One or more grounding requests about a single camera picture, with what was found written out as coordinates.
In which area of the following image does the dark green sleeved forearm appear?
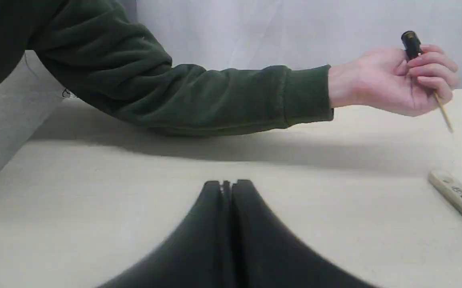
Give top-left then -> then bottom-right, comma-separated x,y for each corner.
0,0 -> 334,136

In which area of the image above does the person's open bare hand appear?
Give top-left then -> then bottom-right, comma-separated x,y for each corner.
328,44 -> 460,117

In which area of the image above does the black gold precision screwdriver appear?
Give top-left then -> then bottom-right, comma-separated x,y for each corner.
401,30 -> 454,134

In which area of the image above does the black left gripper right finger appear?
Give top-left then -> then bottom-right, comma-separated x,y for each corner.
231,179 -> 371,288

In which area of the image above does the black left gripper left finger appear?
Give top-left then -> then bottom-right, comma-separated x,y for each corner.
102,181 -> 231,288

